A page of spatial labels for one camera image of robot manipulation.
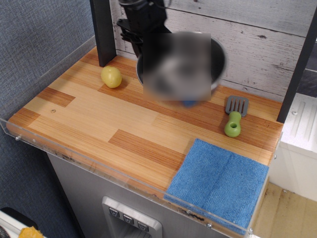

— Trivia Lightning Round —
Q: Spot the yellow potato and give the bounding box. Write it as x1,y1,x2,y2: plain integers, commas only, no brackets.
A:
101,66,122,88

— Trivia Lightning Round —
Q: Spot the black white device bottom left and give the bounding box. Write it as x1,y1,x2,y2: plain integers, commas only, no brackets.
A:
0,207,38,238

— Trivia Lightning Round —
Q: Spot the black vertical post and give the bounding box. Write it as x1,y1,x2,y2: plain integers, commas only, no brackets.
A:
276,9,317,123
90,0,117,67

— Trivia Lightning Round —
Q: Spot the black vertical post right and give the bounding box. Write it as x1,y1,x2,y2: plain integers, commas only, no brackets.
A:
276,9,317,123

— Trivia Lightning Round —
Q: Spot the grey spatula green handle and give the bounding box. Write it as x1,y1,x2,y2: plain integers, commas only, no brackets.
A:
224,95,249,138

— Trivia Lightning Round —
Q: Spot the yellow object bottom left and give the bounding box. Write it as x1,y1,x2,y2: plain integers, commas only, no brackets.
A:
18,227,44,238

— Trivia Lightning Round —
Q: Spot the blue microfibre cloth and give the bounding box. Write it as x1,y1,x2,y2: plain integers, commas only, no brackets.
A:
164,139,268,235

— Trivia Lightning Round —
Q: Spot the white toy sink unit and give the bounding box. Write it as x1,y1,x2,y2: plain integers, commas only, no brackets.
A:
268,93,317,201

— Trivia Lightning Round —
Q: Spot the clear acrylic table guard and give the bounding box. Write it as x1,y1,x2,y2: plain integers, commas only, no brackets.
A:
4,49,282,227

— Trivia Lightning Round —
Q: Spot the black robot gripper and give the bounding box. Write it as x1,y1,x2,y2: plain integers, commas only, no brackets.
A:
117,0,171,58

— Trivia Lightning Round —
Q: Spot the grey cabinet with dispenser panel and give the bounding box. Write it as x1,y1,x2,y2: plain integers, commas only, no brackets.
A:
48,154,239,238

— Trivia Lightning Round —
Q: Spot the black vertical post left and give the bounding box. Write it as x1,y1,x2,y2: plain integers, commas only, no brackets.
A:
90,0,117,67

